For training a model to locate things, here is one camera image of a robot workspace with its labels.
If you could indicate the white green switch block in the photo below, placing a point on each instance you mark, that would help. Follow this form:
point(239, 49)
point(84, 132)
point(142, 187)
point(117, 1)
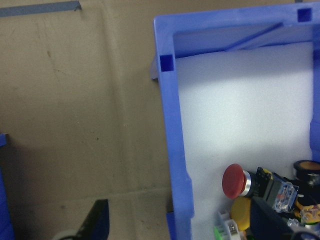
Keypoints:
point(231, 228)

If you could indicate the blue plastic storage bin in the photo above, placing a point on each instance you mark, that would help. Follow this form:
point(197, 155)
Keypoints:
point(5, 200)
point(175, 125)

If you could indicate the red mushroom push button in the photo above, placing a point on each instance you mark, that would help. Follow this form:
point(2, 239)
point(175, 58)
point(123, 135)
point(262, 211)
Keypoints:
point(233, 181)

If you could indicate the yellow push button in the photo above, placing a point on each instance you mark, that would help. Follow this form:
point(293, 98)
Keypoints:
point(240, 212)

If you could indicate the white foam bin liner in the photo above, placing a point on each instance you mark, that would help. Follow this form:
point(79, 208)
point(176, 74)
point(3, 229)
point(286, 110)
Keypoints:
point(237, 112)

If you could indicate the black amber pilot light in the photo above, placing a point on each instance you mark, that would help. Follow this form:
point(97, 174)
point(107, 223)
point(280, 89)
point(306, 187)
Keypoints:
point(308, 166)

